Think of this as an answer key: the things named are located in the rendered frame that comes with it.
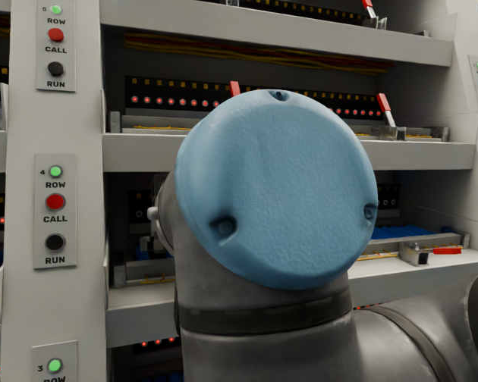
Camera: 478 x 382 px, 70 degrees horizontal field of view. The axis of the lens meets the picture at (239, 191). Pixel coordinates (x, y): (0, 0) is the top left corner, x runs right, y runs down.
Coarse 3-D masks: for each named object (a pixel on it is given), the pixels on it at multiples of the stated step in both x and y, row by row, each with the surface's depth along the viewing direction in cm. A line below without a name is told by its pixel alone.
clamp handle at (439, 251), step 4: (416, 244) 52; (416, 248) 53; (440, 248) 49; (444, 248) 49; (448, 248) 48; (452, 248) 47; (456, 248) 46; (460, 248) 47; (420, 252) 52; (424, 252) 51; (428, 252) 50; (432, 252) 50; (436, 252) 49; (440, 252) 48; (444, 252) 48; (448, 252) 47; (452, 252) 46; (456, 252) 46; (460, 252) 46
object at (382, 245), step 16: (384, 240) 56; (400, 240) 56; (416, 240) 57; (432, 240) 58; (448, 240) 60; (368, 256) 52; (384, 256) 53; (128, 272) 42; (144, 272) 43; (160, 272) 44
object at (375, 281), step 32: (416, 224) 72; (448, 224) 65; (128, 256) 52; (448, 256) 57; (128, 288) 42; (160, 288) 42; (352, 288) 47; (384, 288) 49; (416, 288) 51; (128, 320) 38; (160, 320) 39
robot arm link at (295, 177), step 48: (240, 96) 15; (288, 96) 15; (192, 144) 14; (240, 144) 14; (288, 144) 15; (336, 144) 15; (192, 192) 13; (240, 192) 13; (288, 192) 14; (336, 192) 15; (192, 240) 16; (240, 240) 13; (288, 240) 13; (336, 240) 14; (192, 288) 16; (240, 288) 14; (288, 288) 13; (336, 288) 15
